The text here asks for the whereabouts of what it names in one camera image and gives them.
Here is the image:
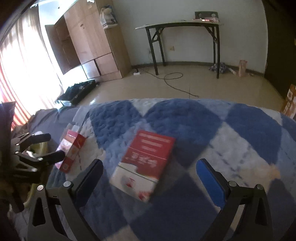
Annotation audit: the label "dark grey bed sheet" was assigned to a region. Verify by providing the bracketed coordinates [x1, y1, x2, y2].
[12, 106, 78, 152]

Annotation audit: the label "small red cigarette box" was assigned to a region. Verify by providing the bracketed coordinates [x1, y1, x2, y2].
[55, 130, 86, 173]

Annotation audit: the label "blue white checkered blanket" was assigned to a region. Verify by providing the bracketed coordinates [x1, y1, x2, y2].
[47, 99, 295, 240]

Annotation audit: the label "red striped curtain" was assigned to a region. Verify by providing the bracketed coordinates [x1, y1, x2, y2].
[1, 7, 50, 126]

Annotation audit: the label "open black suitcase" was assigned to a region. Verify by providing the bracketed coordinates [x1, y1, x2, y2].
[55, 79, 97, 106]

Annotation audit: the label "red white flat box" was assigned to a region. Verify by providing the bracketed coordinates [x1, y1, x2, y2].
[109, 130, 175, 203]

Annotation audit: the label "wooden wardrobe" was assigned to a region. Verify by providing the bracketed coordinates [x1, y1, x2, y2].
[45, 1, 132, 82]

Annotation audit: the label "dark brown door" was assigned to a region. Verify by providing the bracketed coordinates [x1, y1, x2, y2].
[262, 0, 295, 97]

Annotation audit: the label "blue cloth on floor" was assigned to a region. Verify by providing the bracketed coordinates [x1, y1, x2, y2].
[209, 62, 229, 74]

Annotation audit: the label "brown paper bag on floor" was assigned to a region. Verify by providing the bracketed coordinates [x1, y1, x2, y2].
[238, 60, 247, 77]

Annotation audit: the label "white plastic bag on wardrobe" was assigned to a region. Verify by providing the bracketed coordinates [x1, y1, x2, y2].
[100, 5, 118, 29]

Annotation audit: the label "black folding table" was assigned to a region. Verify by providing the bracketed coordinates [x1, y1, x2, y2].
[134, 21, 224, 79]

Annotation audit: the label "black box on table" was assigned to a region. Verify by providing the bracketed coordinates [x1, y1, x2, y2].
[195, 11, 220, 23]

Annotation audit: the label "colourful cardboard boxes by wall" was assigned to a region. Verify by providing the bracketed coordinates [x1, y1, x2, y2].
[280, 84, 296, 120]

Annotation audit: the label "black cable on floor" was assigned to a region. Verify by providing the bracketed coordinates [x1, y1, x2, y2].
[138, 67, 200, 98]

